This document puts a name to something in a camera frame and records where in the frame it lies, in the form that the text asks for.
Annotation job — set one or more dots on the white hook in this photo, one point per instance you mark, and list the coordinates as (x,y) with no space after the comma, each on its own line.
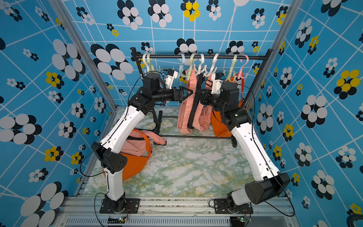
(144,58)
(213,66)
(201,67)

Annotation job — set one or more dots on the black sling bag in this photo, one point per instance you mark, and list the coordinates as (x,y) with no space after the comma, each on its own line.
(195,105)

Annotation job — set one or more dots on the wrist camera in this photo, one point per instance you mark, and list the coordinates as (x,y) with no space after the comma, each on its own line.
(217,81)
(169,78)

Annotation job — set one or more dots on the light blue hook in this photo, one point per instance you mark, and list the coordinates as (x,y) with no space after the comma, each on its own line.
(181,65)

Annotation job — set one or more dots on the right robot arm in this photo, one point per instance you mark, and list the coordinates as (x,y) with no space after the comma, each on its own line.
(268,182)

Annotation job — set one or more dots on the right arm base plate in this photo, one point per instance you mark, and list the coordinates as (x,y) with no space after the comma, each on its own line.
(227,206)

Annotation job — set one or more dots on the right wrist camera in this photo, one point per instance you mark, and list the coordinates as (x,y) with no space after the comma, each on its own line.
(217,81)

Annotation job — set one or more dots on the pink hook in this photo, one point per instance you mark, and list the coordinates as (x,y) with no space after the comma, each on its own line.
(240,74)

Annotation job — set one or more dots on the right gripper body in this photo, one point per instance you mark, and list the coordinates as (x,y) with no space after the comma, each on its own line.
(215,101)

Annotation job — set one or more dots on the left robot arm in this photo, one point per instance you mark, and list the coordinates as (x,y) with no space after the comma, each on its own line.
(108,150)

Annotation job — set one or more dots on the orange sling bag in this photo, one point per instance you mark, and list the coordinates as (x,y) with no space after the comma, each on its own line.
(134,165)
(240,84)
(220,130)

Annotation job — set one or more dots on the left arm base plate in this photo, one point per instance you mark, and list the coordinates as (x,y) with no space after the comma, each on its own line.
(123,206)

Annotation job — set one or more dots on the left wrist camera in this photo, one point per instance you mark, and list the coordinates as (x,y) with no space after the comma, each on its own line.
(169,78)

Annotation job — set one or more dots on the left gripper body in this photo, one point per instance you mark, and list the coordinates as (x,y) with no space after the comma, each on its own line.
(166,95)

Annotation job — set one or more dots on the aluminium frame rail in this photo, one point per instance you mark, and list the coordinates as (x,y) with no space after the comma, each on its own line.
(177,212)

